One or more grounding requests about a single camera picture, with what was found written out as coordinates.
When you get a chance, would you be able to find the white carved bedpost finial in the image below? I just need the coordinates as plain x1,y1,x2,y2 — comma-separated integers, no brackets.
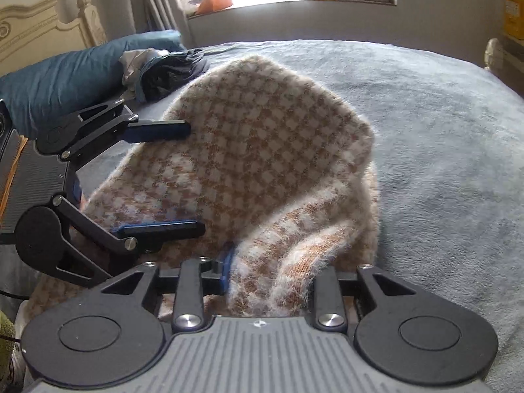
484,38,504,70

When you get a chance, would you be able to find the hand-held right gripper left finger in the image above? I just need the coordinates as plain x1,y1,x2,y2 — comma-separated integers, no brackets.
102,243,235,333

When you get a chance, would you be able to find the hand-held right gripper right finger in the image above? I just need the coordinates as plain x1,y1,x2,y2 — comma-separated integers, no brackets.
314,264,419,331

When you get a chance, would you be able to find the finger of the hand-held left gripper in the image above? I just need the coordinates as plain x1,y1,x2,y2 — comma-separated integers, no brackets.
59,98,192,161
51,195,206,291

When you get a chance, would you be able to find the orange bag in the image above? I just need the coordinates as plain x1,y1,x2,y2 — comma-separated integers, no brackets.
194,0,234,15

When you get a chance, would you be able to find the light blue garment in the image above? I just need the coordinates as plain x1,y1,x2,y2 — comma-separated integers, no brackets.
134,55,164,103

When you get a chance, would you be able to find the dark grey garment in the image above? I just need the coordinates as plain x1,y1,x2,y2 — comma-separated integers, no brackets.
141,48,209,101

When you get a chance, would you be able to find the grey curtain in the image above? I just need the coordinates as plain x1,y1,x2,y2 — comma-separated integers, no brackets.
125,0,193,47

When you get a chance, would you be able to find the pink white houndstooth coat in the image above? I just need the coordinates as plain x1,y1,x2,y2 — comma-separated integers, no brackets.
16,54,381,324

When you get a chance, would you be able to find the teal quilted duvet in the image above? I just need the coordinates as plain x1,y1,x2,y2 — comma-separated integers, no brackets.
0,29,183,140

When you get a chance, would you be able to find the yellow box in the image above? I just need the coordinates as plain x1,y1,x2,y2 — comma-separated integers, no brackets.
503,0,524,42

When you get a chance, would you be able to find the cream carved headboard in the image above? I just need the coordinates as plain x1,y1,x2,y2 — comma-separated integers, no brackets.
0,0,108,76

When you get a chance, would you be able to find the grey bed blanket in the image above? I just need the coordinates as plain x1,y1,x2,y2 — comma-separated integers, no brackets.
0,40,524,393

